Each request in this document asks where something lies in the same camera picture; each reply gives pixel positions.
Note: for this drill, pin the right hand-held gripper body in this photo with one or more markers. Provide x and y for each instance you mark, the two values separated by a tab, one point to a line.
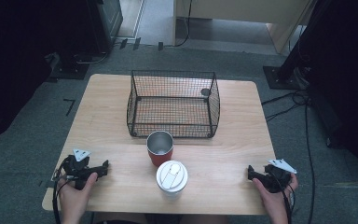
278	180

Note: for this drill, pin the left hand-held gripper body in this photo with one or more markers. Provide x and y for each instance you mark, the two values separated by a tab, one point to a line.
74	169

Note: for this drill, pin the red steel-lined cup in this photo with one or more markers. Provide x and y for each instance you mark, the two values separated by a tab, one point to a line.
159	159

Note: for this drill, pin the white lidded cup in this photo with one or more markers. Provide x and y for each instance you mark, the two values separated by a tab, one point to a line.
171	179

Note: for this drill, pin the person's right hand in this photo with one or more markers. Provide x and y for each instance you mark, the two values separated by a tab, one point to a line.
275	202

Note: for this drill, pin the person's left hand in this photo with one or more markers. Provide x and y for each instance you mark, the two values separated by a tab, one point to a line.
74	199

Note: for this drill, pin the black stand with base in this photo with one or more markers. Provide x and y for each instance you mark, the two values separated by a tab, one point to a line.
287	76

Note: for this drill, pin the short black tape strip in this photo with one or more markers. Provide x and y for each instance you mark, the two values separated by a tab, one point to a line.
137	43
160	46

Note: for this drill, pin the dark curtain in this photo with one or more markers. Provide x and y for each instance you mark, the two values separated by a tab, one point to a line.
351	77
9	62

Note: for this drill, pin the black cabinet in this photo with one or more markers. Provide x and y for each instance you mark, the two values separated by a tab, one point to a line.
105	21

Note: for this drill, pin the light wooden cabinet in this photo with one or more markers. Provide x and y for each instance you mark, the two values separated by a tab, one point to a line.
245	9

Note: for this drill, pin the black stand base plate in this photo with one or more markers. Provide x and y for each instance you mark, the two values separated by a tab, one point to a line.
71	70

